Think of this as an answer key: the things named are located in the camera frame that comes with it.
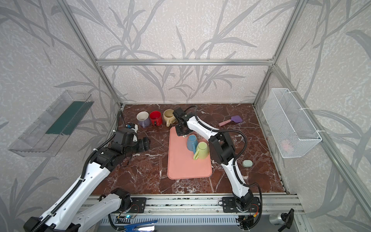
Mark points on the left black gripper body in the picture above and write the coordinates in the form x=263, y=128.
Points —
x=145, y=143

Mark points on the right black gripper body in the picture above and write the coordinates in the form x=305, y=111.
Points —
x=180, y=129

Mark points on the beige speckled round mug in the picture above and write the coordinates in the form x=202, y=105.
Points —
x=169, y=117

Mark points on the red mug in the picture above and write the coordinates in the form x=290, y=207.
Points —
x=156, y=118

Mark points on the lavender purple mug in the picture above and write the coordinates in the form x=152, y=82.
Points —
x=143, y=119

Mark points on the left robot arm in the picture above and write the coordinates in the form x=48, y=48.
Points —
x=63, y=216

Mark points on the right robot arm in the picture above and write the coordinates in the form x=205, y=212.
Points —
x=222, y=151

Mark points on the blue dotted mug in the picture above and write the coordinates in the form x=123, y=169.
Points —
x=192, y=143

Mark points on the light green mug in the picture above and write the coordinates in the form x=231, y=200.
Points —
x=202, y=151

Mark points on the pink plastic tray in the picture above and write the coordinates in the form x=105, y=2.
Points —
x=181, y=164

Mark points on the purple pink spatula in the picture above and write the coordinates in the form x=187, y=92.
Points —
x=235, y=119

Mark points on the pale green round lid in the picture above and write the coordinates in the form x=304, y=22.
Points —
x=247, y=163

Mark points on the black clamp knob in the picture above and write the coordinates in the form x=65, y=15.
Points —
x=284, y=220

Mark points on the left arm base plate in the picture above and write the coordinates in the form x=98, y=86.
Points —
x=138, y=205

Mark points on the clear plastic wall shelf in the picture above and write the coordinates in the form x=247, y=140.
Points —
x=47, y=135

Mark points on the blue handled tool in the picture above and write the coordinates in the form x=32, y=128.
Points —
x=148, y=226

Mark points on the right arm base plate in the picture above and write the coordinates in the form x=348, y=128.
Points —
x=229, y=205

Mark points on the white wire basket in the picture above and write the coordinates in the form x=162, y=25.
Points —
x=294, y=133

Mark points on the aluminium front rail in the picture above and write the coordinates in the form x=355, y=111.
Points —
x=202, y=209

